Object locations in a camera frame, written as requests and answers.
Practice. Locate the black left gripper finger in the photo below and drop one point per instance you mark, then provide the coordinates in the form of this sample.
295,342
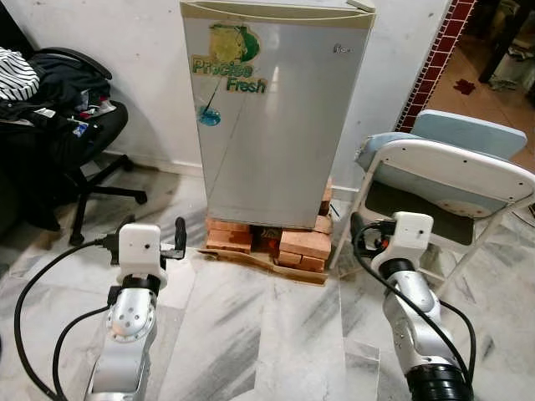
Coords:
125,221
180,234

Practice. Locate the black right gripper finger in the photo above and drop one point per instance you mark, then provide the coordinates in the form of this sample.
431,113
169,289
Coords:
357,225

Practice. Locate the silver mini fridge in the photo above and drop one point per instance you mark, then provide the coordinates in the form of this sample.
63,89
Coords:
276,134

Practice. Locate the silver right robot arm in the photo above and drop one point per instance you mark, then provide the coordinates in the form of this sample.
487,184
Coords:
418,326

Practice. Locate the red clay brick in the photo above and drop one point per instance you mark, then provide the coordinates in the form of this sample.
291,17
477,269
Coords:
227,243
327,199
307,243
228,226
297,263

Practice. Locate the black office chair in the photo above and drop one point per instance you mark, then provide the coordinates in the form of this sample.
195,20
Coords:
84,188

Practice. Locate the brown wooden board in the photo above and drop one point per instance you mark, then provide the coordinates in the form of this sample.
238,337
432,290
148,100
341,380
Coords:
251,261

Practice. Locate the white plastic chair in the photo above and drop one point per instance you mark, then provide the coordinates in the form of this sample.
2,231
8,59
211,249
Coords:
435,159

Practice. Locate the black clothes pile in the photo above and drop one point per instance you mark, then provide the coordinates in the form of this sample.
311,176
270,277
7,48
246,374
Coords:
67,83

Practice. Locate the dark red scrap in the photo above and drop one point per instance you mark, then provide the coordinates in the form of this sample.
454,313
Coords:
463,85

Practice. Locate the black white striped garment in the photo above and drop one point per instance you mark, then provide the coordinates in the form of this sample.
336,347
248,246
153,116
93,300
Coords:
17,77

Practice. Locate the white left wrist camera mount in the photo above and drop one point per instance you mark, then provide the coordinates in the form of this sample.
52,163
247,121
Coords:
138,246

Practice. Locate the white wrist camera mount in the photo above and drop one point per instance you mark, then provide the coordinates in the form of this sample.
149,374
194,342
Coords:
138,246
411,234

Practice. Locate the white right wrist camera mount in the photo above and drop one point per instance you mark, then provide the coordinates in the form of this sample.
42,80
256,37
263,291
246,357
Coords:
411,234

